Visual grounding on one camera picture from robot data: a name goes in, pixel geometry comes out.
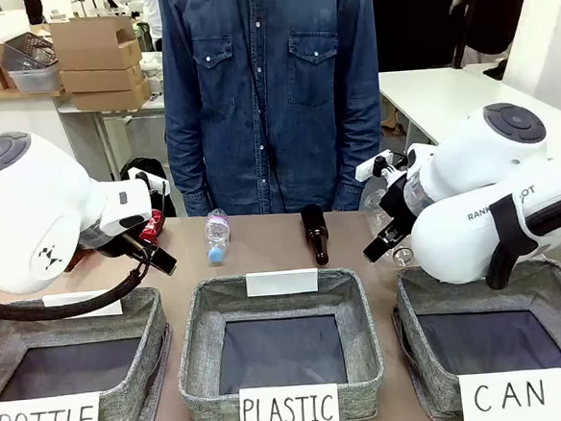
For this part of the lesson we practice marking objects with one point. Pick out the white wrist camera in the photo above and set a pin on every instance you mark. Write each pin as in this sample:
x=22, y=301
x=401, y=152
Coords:
x=138, y=174
x=371, y=168

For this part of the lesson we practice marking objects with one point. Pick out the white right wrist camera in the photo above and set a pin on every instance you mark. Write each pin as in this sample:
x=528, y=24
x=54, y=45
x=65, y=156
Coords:
x=371, y=168

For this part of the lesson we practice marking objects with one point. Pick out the small clear water bottle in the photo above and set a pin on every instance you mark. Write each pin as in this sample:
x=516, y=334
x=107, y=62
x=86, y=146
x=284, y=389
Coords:
x=217, y=231

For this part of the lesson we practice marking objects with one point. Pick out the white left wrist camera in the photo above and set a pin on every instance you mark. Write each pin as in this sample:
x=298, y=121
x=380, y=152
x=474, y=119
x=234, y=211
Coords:
x=138, y=174

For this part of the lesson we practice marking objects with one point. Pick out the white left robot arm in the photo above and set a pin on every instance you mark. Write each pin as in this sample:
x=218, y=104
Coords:
x=21, y=214

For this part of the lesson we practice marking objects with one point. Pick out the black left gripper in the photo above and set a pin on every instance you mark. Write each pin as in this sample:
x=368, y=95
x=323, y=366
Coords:
x=112, y=245

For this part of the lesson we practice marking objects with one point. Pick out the white paper sign CAN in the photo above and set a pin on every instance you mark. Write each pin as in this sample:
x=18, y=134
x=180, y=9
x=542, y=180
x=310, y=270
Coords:
x=510, y=397

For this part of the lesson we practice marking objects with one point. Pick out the white desk with legs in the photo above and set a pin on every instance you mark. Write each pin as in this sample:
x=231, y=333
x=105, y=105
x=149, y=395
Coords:
x=110, y=110

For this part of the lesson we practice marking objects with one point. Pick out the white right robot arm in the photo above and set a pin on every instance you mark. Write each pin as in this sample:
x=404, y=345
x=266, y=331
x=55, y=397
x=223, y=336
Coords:
x=475, y=168

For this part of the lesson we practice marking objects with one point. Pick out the white paper sign PLASTIC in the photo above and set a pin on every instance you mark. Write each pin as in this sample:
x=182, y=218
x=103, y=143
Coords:
x=289, y=412

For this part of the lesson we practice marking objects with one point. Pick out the grey fabric basket can sign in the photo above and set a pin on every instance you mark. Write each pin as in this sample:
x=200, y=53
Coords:
x=413, y=317

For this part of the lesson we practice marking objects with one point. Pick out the grey fabric basket plastic sign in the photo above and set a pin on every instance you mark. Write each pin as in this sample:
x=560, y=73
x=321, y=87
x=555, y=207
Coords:
x=203, y=351

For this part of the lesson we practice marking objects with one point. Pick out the clear plastic container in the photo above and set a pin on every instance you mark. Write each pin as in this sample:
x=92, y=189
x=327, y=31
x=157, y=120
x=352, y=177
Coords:
x=35, y=79

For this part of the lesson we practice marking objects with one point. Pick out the crushed red soda can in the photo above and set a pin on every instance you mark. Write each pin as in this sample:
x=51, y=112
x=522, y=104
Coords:
x=150, y=226

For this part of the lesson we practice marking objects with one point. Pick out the grey fabric basket bottle sign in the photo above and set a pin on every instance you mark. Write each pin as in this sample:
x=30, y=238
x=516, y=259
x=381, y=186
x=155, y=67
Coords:
x=141, y=326

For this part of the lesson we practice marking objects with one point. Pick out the large open cardboard box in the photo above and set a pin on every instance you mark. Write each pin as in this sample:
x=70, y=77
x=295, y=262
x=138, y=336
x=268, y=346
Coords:
x=91, y=45

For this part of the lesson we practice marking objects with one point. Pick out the person in denim shirt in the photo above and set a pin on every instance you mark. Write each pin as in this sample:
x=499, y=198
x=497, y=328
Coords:
x=234, y=103

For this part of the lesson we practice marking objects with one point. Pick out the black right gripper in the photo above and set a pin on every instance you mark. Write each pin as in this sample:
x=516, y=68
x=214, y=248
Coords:
x=398, y=207

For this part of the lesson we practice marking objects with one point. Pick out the flat cardboard box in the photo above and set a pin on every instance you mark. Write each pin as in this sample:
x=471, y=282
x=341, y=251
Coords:
x=111, y=98
x=103, y=79

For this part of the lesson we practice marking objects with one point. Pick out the bystander in black coat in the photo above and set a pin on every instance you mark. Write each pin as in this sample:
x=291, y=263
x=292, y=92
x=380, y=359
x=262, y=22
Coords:
x=421, y=17

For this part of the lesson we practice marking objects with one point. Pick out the white table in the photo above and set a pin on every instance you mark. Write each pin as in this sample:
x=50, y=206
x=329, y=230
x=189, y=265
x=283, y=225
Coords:
x=446, y=98

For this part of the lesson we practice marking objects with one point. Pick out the black backpack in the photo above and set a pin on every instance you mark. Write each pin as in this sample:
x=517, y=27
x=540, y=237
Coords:
x=155, y=173

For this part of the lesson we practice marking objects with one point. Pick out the blank white card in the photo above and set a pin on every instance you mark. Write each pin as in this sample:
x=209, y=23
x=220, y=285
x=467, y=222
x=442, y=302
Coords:
x=282, y=282
x=75, y=298

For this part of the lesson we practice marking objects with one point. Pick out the white cabinet wooden top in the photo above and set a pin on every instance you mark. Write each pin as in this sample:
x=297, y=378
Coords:
x=14, y=118

